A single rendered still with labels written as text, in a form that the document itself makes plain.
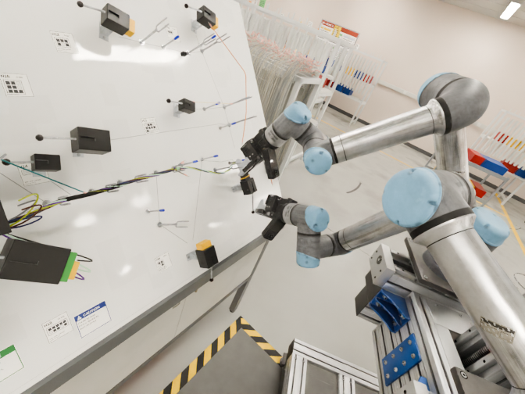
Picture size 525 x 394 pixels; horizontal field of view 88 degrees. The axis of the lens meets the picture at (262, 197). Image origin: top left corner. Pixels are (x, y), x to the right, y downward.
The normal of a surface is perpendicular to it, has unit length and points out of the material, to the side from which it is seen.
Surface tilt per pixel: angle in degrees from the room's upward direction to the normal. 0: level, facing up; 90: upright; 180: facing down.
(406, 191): 87
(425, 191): 88
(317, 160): 90
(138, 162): 51
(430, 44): 90
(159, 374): 0
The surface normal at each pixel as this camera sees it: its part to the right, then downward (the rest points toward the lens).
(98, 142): 0.79, -0.07
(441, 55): -0.52, 0.31
